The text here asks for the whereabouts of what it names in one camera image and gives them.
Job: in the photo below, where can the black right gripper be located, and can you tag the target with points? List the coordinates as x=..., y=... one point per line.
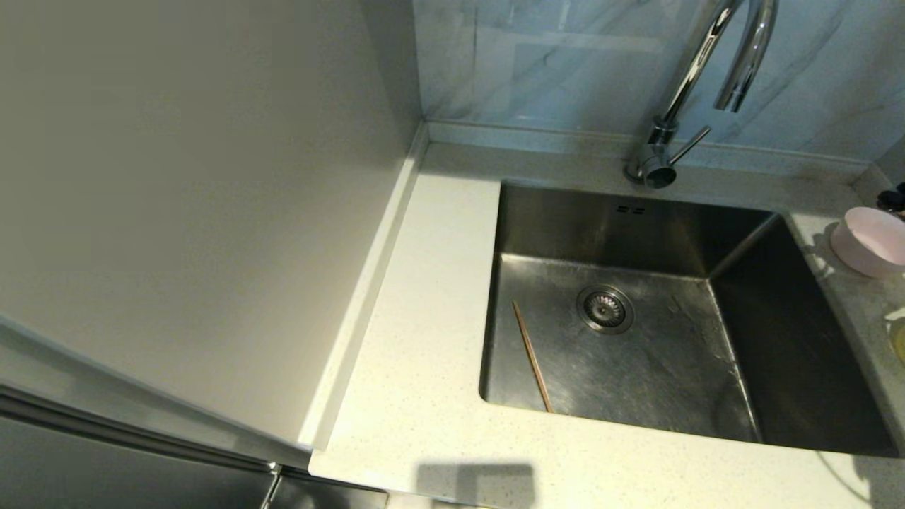
x=894, y=200

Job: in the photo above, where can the pink plastic bowl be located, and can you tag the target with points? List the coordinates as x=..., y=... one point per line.
x=866, y=244

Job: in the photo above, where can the yellow plastic bowl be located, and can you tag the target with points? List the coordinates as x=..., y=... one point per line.
x=899, y=341

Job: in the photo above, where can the chrome faucet lever rod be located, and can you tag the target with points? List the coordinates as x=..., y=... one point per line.
x=689, y=145

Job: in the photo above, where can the brown wooden chopstick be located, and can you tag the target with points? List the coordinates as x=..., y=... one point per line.
x=532, y=353

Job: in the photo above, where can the stainless steel sink basin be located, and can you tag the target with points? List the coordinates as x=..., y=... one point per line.
x=664, y=367

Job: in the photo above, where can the chrome gooseneck faucet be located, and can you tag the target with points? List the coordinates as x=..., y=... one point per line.
x=696, y=63

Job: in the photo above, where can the round metal drain strainer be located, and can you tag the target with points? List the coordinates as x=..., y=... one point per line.
x=605, y=309

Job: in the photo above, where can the under-counter cabinet front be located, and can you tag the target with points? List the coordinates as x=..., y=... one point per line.
x=325, y=496

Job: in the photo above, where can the tall cabinet unit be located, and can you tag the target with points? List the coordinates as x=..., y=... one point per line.
x=177, y=212

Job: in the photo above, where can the silver cabinet rail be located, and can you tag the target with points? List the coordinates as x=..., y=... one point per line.
x=141, y=438

